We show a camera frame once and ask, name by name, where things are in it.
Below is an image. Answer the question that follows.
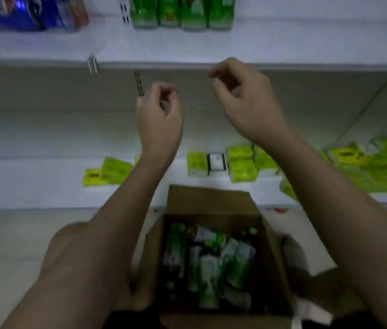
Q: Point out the person's left hand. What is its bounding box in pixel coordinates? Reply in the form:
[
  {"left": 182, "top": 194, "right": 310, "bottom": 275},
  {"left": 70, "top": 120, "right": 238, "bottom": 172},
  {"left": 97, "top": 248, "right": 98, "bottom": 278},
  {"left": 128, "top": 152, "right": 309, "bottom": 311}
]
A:
[{"left": 137, "top": 82, "right": 184, "bottom": 163}]

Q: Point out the person's right hand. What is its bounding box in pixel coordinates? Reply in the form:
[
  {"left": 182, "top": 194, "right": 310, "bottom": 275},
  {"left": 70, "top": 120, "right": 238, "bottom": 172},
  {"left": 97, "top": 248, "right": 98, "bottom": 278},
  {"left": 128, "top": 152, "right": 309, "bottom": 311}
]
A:
[{"left": 209, "top": 57, "right": 294, "bottom": 148}]

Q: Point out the person's right forearm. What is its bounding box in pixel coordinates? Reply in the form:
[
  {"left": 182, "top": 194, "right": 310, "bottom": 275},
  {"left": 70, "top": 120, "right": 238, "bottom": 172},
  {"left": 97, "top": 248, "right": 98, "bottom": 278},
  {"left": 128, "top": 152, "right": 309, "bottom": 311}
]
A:
[{"left": 265, "top": 130, "right": 387, "bottom": 329}]

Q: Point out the person's left forearm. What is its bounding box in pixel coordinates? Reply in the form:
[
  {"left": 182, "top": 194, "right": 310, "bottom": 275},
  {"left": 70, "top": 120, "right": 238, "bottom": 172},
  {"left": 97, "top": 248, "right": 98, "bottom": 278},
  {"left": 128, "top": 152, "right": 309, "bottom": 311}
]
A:
[{"left": 0, "top": 156, "right": 175, "bottom": 329}]

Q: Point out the slotted shelf upright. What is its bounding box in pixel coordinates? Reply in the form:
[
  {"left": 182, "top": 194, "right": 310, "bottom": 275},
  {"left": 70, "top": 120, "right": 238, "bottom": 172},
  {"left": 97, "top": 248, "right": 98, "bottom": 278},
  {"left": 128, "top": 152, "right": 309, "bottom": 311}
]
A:
[{"left": 118, "top": 0, "right": 145, "bottom": 98}]

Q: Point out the white product box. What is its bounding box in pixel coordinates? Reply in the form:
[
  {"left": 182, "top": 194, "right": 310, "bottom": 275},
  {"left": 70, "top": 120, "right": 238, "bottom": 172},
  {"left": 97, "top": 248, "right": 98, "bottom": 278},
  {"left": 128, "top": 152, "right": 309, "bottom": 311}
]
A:
[{"left": 207, "top": 153, "right": 228, "bottom": 177}]

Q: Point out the white upper shelf board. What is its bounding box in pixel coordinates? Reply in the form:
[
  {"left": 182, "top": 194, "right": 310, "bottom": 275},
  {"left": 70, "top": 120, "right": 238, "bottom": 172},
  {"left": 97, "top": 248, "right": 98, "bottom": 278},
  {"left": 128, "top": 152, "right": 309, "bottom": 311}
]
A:
[{"left": 0, "top": 13, "right": 387, "bottom": 71}]

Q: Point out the tall green carton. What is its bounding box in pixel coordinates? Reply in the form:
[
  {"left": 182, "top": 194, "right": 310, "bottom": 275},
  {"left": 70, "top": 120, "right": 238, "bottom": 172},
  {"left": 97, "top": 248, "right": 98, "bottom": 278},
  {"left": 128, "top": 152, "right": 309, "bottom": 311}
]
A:
[
  {"left": 180, "top": 0, "right": 209, "bottom": 31},
  {"left": 207, "top": 0, "right": 236, "bottom": 31},
  {"left": 158, "top": 0, "right": 182, "bottom": 28},
  {"left": 130, "top": 0, "right": 159, "bottom": 29}
]

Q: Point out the brown cardboard box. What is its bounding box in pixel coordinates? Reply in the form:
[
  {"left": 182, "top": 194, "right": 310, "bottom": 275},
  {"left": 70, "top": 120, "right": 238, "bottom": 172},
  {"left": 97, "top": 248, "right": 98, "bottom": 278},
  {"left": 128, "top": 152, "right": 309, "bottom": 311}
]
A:
[{"left": 133, "top": 184, "right": 297, "bottom": 329}]

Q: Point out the blue plastic packet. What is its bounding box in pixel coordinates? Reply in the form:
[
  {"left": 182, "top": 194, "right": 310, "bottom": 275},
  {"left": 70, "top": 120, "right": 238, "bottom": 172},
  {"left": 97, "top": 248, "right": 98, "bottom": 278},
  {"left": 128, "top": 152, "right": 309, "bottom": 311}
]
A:
[{"left": 39, "top": 0, "right": 90, "bottom": 31}]

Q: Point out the pile of yellow-green boxes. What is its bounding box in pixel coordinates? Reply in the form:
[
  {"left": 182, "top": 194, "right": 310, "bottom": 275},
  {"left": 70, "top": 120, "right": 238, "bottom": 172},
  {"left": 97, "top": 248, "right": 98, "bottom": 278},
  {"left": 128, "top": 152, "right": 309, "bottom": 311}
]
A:
[{"left": 319, "top": 137, "right": 387, "bottom": 194}]

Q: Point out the pile of green white tubes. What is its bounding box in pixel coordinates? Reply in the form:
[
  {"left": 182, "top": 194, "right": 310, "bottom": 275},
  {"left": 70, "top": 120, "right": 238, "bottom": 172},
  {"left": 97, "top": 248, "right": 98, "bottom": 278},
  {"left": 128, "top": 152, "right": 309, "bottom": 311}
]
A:
[{"left": 162, "top": 223, "right": 260, "bottom": 311}]

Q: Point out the blue snack bag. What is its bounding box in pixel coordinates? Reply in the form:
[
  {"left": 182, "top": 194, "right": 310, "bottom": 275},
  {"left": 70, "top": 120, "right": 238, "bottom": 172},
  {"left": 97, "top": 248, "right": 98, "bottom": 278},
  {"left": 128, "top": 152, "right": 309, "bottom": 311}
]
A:
[{"left": 0, "top": 0, "right": 49, "bottom": 32}]

